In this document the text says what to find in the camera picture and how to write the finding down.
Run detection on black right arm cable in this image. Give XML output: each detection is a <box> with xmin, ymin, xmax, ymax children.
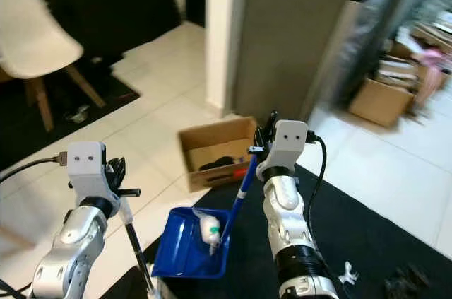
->
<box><xmin>305</xmin><ymin>133</ymin><xmax>330</xmax><ymax>273</ymax></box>

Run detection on small white plastic scrap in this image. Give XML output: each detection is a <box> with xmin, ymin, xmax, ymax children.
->
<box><xmin>338</xmin><ymin>262</ymin><xmax>360</xmax><ymax>286</ymax></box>

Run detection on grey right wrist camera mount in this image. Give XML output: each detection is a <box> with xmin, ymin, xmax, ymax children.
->
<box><xmin>256</xmin><ymin>120</ymin><xmax>311</xmax><ymax>173</ymax></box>

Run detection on small black crumpled trash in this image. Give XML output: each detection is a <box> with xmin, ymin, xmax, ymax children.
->
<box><xmin>385</xmin><ymin>264</ymin><xmax>432</xmax><ymax>299</ymax></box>

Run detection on white trash with green spot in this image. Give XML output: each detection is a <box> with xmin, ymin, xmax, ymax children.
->
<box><xmin>192</xmin><ymin>209</ymin><xmax>224</xmax><ymax>257</ymax></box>

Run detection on blue dustpan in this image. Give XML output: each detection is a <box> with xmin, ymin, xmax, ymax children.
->
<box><xmin>151</xmin><ymin>154</ymin><xmax>259</xmax><ymax>281</ymax></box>

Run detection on dark grey fridge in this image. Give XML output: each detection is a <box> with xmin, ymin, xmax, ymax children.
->
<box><xmin>233</xmin><ymin>0</ymin><xmax>452</xmax><ymax>127</ymax></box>

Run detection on cardboard box full of papers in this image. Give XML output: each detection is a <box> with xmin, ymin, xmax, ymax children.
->
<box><xmin>348</xmin><ymin>76</ymin><xmax>420</xmax><ymax>129</ymax></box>

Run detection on black item in cardboard box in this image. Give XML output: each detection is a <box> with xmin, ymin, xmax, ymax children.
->
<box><xmin>199</xmin><ymin>158</ymin><xmax>235</xmax><ymax>172</ymax></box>

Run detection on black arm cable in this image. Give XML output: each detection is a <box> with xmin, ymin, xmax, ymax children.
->
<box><xmin>0</xmin><ymin>156</ymin><xmax>69</xmax><ymax>184</ymax></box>
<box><xmin>305</xmin><ymin>133</ymin><xmax>330</xmax><ymax>273</ymax></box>

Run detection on pink bag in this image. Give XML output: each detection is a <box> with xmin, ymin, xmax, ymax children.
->
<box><xmin>420</xmin><ymin>45</ymin><xmax>446</xmax><ymax>103</ymax></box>

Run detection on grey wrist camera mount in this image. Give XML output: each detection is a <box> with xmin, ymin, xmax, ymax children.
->
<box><xmin>66</xmin><ymin>141</ymin><xmax>111</xmax><ymax>201</ymax></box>
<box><xmin>256</xmin><ymin>120</ymin><xmax>311</xmax><ymax>173</ymax></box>

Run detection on upright black foam puzzle mat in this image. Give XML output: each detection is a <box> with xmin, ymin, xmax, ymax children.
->
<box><xmin>44</xmin><ymin>0</ymin><xmax>183</xmax><ymax>57</ymax></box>

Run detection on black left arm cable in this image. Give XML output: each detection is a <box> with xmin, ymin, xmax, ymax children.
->
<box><xmin>0</xmin><ymin>156</ymin><xmax>69</xmax><ymax>184</ymax></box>

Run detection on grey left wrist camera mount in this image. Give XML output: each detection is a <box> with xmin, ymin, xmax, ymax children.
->
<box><xmin>66</xmin><ymin>141</ymin><xmax>111</xmax><ymax>201</ymax></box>

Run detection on white chair wooden legs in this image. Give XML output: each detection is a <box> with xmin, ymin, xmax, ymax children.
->
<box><xmin>0</xmin><ymin>0</ymin><xmax>107</xmax><ymax>133</ymax></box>

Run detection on flat black foam puzzle mat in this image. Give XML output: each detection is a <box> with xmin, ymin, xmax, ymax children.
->
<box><xmin>0</xmin><ymin>52</ymin><xmax>143</xmax><ymax>170</ymax></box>

